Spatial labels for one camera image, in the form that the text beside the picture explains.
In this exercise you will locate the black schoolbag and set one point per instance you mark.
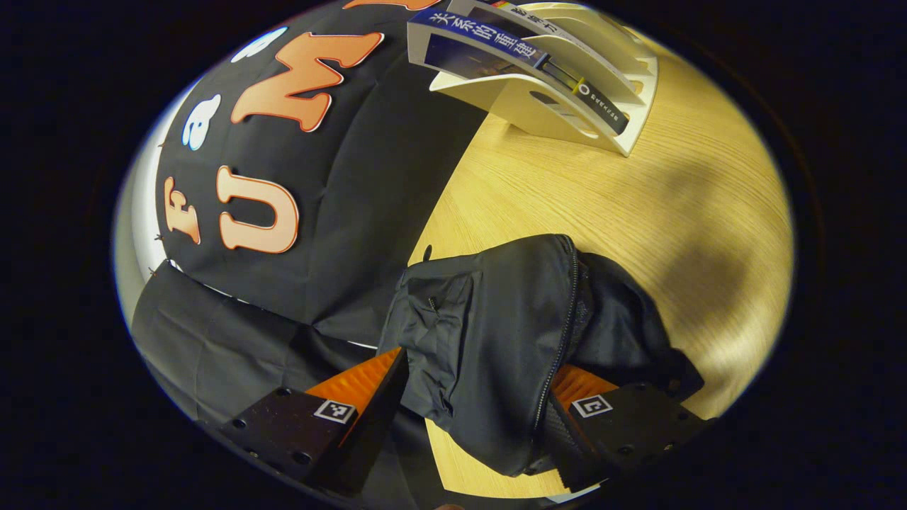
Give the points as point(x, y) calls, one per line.
point(489, 319)

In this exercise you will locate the blue spine book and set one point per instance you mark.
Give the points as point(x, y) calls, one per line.
point(482, 35)

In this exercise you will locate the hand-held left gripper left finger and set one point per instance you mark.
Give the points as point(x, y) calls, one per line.
point(372, 432)

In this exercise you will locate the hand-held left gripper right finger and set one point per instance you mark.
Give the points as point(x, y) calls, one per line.
point(631, 432)

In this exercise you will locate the white bookshelf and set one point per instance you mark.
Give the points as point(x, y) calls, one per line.
point(538, 113)

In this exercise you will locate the black backdrop cloth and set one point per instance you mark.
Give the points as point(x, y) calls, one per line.
point(340, 212)

